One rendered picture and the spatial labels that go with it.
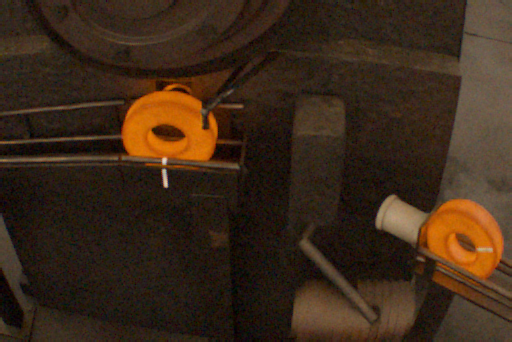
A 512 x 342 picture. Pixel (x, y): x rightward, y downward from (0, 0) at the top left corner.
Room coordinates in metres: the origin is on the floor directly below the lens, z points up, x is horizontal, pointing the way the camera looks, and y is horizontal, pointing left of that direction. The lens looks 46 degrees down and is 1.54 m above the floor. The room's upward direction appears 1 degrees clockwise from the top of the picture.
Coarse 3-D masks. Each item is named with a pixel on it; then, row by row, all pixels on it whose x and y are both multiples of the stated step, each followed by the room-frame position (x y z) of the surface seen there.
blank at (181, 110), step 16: (144, 96) 0.88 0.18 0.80; (160, 96) 0.87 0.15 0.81; (176, 96) 0.87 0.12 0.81; (192, 96) 0.88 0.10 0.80; (128, 112) 0.87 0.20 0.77; (144, 112) 0.85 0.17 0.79; (160, 112) 0.85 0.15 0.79; (176, 112) 0.85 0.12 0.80; (192, 112) 0.85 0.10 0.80; (128, 128) 0.85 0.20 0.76; (144, 128) 0.85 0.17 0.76; (192, 128) 0.85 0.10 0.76; (128, 144) 0.85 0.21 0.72; (144, 144) 0.85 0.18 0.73; (160, 144) 0.87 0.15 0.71; (176, 144) 0.87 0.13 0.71; (192, 144) 0.85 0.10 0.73; (208, 144) 0.84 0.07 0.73
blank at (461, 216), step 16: (448, 208) 0.68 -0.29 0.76; (464, 208) 0.67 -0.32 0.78; (480, 208) 0.66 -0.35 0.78; (432, 224) 0.69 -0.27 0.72; (448, 224) 0.67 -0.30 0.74; (464, 224) 0.65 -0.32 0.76; (480, 224) 0.63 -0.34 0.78; (496, 224) 0.64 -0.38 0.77; (432, 240) 0.68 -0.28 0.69; (448, 240) 0.67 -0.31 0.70; (480, 240) 0.63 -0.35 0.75; (496, 240) 0.62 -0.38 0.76; (448, 256) 0.66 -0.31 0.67; (464, 256) 0.65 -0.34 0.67; (480, 256) 0.62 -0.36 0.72; (496, 256) 0.60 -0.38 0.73; (480, 272) 0.61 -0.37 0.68
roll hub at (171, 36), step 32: (64, 0) 0.75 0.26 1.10; (96, 0) 0.76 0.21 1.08; (128, 0) 0.73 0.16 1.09; (160, 0) 0.73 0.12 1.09; (192, 0) 0.74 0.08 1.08; (224, 0) 0.73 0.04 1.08; (64, 32) 0.75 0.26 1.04; (96, 32) 0.75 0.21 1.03; (128, 32) 0.75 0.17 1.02; (160, 32) 0.75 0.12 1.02; (192, 32) 0.73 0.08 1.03; (224, 32) 0.73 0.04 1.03
